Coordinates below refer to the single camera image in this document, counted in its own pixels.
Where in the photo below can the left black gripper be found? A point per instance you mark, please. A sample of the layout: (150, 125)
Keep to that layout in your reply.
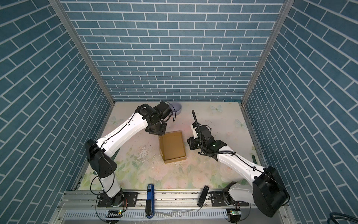
(150, 130)

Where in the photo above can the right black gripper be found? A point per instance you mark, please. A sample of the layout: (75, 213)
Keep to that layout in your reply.
(191, 143)

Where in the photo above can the brown cardboard box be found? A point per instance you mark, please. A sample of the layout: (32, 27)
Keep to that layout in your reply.
(171, 147)

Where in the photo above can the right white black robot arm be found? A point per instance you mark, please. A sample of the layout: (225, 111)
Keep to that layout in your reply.
(266, 189)

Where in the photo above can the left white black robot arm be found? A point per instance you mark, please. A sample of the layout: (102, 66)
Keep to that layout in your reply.
(99, 153)

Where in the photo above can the lavender ceramic cup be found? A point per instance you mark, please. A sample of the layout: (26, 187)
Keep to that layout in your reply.
(176, 108)

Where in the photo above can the black handheld device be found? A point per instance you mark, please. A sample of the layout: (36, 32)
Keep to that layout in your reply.
(203, 196)

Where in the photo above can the blue black handheld tool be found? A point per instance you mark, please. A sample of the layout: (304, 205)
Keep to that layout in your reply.
(150, 203)

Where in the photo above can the right green controller board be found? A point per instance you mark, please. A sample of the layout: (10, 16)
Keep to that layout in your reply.
(233, 212)

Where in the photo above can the green controller board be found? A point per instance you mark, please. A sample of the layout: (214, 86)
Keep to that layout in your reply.
(233, 212)
(114, 214)

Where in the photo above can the left green controller board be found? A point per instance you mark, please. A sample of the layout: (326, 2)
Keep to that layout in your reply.
(114, 214)

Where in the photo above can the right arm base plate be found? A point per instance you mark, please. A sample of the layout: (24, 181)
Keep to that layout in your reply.
(220, 199)

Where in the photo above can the white slotted cable duct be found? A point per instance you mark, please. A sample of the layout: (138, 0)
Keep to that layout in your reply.
(139, 215)

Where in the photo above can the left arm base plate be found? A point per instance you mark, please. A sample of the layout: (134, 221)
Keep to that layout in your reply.
(125, 200)

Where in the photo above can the aluminium front rail frame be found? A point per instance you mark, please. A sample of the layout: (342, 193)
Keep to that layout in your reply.
(165, 199)

